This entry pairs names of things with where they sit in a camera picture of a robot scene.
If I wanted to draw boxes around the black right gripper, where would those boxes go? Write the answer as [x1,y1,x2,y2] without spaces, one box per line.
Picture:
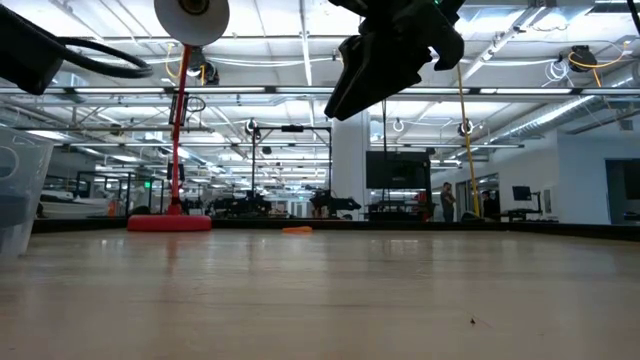
[323,0,466,121]

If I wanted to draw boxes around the red desk lamp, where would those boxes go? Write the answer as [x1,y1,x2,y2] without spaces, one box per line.
[127,0,231,232]

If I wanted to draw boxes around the clear plastic bin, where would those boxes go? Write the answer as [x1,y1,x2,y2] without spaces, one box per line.
[0,112,55,259]

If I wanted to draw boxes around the yellow hanging cable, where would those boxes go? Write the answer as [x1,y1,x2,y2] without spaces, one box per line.
[455,62,482,220]

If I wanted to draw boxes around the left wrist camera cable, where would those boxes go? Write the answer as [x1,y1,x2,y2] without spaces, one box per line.
[54,36,154,80]

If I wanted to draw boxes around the black gantry frame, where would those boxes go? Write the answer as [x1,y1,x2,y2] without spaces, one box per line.
[251,124,334,201]

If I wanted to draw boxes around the white covered object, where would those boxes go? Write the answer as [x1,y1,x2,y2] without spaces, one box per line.
[38,188,112,220]

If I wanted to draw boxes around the person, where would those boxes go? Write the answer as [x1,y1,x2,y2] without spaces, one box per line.
[439,181,458,223]
[480,189,499,220]

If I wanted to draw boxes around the large black monitor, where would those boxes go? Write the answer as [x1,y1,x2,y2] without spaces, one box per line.
[365,150,432,190]

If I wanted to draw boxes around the black ceiling cable reel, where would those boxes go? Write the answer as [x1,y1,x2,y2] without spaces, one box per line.
[189,47,221,86]
[568,44,592,72]

